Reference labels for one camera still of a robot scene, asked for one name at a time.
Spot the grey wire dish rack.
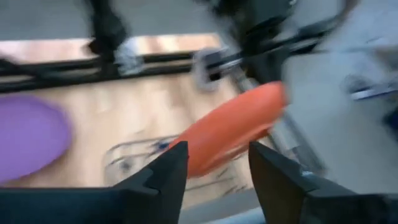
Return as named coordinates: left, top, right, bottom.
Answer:
left=104, top=133, right=251, bottom=202

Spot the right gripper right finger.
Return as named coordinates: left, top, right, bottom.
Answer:
left=248, top=141, right=315, bottom=224

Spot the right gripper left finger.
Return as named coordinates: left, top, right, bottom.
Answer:
left=113, top=140, right=190, bottom=224

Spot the orange plate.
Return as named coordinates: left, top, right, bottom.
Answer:
left=169, top=80, right=287, bottom=180

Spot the black metal table frame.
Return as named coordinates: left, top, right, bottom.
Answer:
left=0, top=51, right=246, bottom=94

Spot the purple plate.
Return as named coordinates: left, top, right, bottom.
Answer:
left=0, top=95, right=73, bottom=184

